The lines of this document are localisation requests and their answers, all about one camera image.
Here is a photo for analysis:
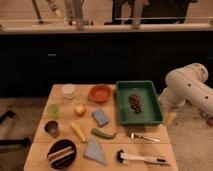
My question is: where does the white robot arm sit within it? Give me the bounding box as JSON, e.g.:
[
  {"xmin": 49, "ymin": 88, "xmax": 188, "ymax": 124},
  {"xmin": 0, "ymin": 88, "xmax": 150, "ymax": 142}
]
[{"xmin": 159, "ymin": 63, "xmax": 213, "ymax": 126}]

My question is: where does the red bowl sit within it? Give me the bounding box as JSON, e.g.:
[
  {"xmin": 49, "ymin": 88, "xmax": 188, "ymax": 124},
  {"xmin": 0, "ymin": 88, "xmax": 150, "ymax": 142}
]
[{"xmin": 88, "ymin": 84, "xmax": 112, "ymax": 103}]

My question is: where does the blue sponge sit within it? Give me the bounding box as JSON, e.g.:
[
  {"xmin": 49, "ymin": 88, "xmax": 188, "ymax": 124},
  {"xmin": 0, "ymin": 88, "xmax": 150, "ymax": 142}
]
[{"xmin": 92, "ymin": 108, "xmax": 109, "ymax": 127}]

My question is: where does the dark grape bunch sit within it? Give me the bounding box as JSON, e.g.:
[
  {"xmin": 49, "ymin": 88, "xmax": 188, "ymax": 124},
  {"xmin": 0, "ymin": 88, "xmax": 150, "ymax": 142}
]
[{"xmin": 129, "ymin": 94, "xmax": 142, "ymax": 114}]

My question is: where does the yellow onion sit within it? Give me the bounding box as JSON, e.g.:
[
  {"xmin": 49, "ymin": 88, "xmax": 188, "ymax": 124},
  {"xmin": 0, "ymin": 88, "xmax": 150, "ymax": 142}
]
[{"xmin": 74, "ymin": 104, "xmax": 86, "ymax": 116}]

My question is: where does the white cup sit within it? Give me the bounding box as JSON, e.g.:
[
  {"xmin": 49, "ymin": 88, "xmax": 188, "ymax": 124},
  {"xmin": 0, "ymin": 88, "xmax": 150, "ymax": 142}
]
[{"xmin": 62, "ymin": 84, "xmax": 76, "ymax": 100}]

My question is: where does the green cucumber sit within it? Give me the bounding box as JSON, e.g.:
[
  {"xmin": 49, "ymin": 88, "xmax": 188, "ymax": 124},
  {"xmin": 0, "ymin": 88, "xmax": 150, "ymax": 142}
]
[{"xmin": 91, "ymin": 128, "xmax": 117, "ymax": 139}]

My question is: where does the green plastic tray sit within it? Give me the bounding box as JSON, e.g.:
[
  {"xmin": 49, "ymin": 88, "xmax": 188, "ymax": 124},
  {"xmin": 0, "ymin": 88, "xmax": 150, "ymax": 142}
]
[{"xmin": 116, "ymin": 80, "xmax": 163, "ymax": 126}]

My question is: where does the silver fork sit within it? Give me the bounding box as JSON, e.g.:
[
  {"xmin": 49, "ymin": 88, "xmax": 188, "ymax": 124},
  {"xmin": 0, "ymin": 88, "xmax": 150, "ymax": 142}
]
[{"xmin": 130, "ymin": 133, "xmax": 160, "ymax": 142}]

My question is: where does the green cup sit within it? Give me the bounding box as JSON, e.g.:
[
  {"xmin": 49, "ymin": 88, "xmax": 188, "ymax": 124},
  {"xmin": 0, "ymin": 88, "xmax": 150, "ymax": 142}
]
[{"xmin": 47, "ymin": 104, "xmax": 59, "ymax": 119}]

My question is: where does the grey folded cloth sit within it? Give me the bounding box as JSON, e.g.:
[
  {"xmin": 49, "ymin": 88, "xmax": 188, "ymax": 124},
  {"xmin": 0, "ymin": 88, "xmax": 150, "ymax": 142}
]
[{"xmin": 84, "ymin": 138, "xmax": 107, "ymax": 165}]

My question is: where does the metal cup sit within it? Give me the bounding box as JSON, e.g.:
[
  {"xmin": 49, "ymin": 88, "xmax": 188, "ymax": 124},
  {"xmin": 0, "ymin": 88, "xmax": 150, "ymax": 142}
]
[{"xmin": 44, "ymin": 120, "xmax": 59, "ymax": 138}]

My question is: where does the dark round plate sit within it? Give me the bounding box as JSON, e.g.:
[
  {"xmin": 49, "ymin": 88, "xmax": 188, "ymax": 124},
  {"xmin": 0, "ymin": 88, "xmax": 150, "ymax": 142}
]
[{"xmin": 47, "ymin": 139, "xmax": 77, "ymax": 170}]

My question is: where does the white handled dish brush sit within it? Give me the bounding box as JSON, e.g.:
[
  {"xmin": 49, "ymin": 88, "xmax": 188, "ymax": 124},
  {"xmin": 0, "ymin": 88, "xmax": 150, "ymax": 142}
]
[{"xmin": 116, "ymin": 150, "xmax": 168, "ymax": 165}]

